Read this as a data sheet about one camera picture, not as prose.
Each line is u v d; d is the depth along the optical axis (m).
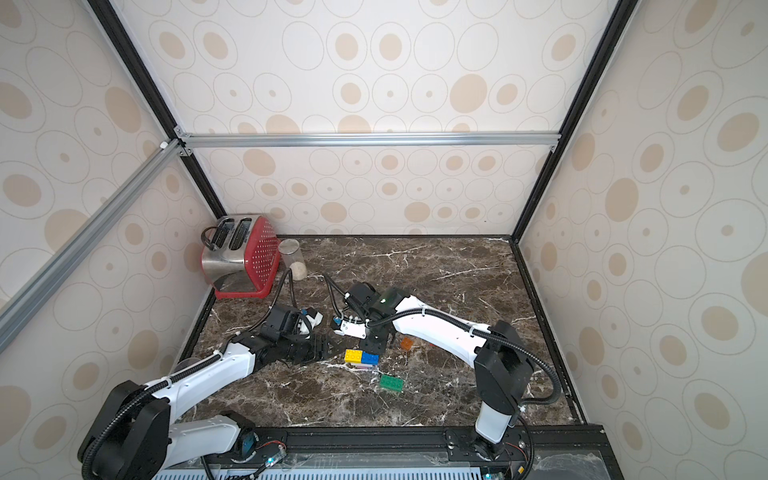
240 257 0.90
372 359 0.83
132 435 0.40
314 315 0.81
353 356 0.83
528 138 0.90
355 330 0.71
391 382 0.83
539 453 0.73
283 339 0.68
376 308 0.57
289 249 0.97
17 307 0.51
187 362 0.92
